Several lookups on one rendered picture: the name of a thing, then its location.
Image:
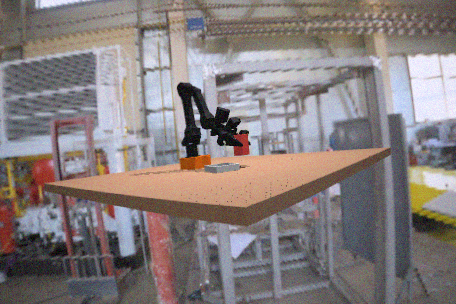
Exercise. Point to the red square cup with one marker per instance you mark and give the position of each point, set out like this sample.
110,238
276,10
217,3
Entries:
240,151

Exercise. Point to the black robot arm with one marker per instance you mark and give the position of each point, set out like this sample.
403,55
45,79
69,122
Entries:
192,133

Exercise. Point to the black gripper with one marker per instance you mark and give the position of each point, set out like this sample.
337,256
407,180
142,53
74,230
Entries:
229,138

